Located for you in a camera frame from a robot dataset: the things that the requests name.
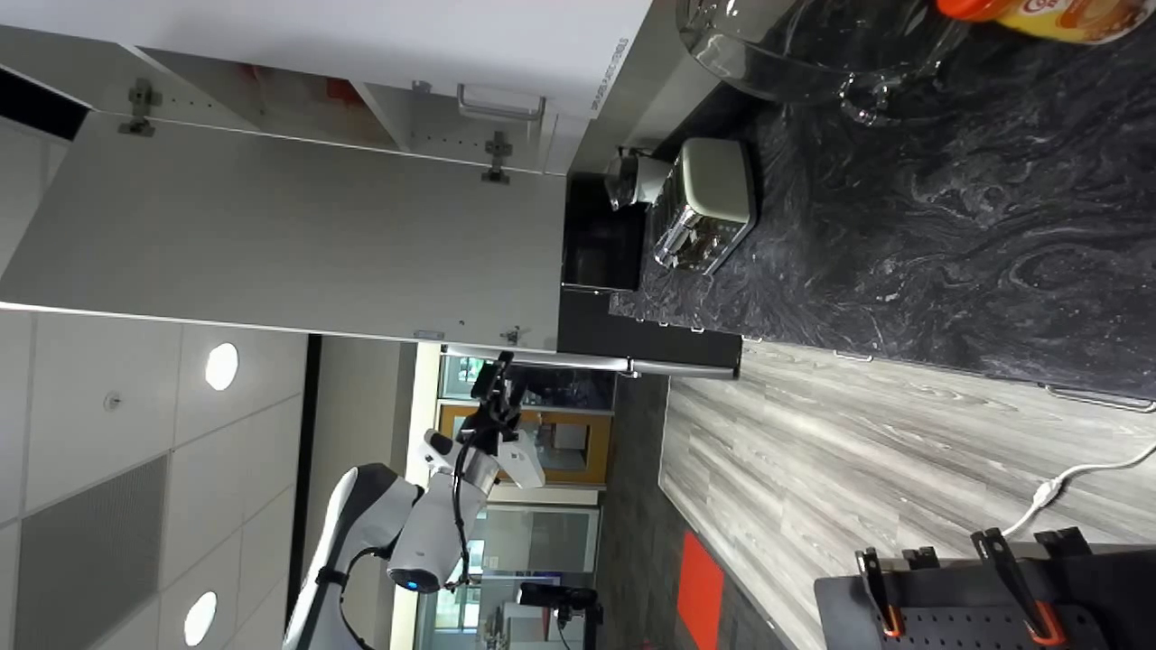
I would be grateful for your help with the silver cabinet handle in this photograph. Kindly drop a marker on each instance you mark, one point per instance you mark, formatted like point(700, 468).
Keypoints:
point(500, 105)

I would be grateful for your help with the metal cabinet hinge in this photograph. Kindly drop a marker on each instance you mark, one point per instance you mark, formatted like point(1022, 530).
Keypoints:
point(500, 154)

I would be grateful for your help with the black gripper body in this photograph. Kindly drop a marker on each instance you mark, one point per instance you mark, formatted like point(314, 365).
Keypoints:
point(497, 395)

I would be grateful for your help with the white kitchen cabinet body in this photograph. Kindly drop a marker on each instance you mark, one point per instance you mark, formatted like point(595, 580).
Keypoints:
point(556, 48)

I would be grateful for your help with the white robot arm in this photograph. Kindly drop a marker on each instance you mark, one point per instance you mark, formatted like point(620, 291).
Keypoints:
point(418, 530)

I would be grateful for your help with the white cabinet door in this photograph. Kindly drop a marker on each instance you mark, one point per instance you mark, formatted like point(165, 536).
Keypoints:
point(205, 225)

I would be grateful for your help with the orange lidded jar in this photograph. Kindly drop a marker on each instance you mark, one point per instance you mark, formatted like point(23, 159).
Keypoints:
point(1080, 23)

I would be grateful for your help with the clear glass pitcher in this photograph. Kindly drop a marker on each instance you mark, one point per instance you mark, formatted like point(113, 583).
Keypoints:
point(874, 59)

